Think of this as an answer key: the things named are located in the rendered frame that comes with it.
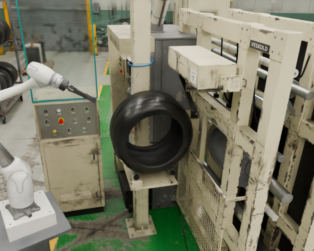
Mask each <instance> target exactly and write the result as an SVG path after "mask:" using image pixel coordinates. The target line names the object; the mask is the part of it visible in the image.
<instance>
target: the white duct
mask: <svg viewBox="0 0 314 251"><path fill-rule="evenodd" d="M163 1H164V0H155V3H154V8H153V11H152V17H151V23H153V24H158V22H159V18H160V14H161V10H162V6H163ZM168 3H169V0H166V3H165V7H164V11H163V15H162V19H161V23H160V24H163V22H164V18H165V16H166V11H167V7H168Z"/></svg>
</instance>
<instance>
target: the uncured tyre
mask: <svg viewBox="0 0 314 251"><path fill-rule="evenodd" d="M153 115H165V116H169V117H171V125H170V128H169V131H168V133H167V134H166V136H165V137H164V138H163V139H162V140H161V141H159V142H157V143H156V144H153V145H150V146H137V145H134V144H131V143H130V142H128V137H129V134H130V132H131V130H132V129H133V127H134V126H135V125H136V124H137V123H138V122H140V121H141V120H143V119H145V118H147V117H149V116H153ZM110 137H111V141H112V145H113V149H114V152H115V154H116V156H117V157H118V159H119V160H122V161H123V163H124V164H125V165H126V166H127V167H128V168H129V169H131V170H133V171H136V172H140V173H158V172H161V171H164V170H167V169H169V168H171V167H173V166H174V165H176V164H177V163H178V162H179V161H180V160H181V159H182V158H183V157H184V156H185V155H186V153H187V152H188V150H189V148H190V145H191V142H192V137H193V128H192V122H191V119H190V117H189V115H188V113H187V112H186V110H185V109H184V108H183V107H182V106H181V105H180V104H179V103H178V101H177V100H176V99H174V98H173V97H172V96H170V95H168V94H166V93H164V92H160V91H154V90H147V91H141V92H137V93H134V94H132V95H130V96H129V97H127V98H126V99H124V100H123V101H122V102H121V103H120V104H119V105H118V107H117V108H116V109H115V111H114V113H113V115H112V118H111V122H110Z"/></svg>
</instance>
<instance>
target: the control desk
mask: <svg viewBox="0 0 314 251"><path fill-rule="evenodd" d="M32 108H33V114H34V120H35V126H36V133H37V139H38V144H39V151H40V157H41V163H42V169H43V175H44V181H45V187H46V192H51V193H52V195H53V196H54V198H55V200H56V202H57V203H58V205H59V207H60V208H61V210H62V212H63V214H64V215H65V217H66V218H68V217H74V216H81V215H87V214H94V213H100V212H104V206H105V195H104V180H103V164H102V149H101V133H100V118H99V102H98V99H97V100H96V102H95V103H93V102H91V101H89V100H87V99H83V100H68V101H53V102H38V103H32Z"/></svg>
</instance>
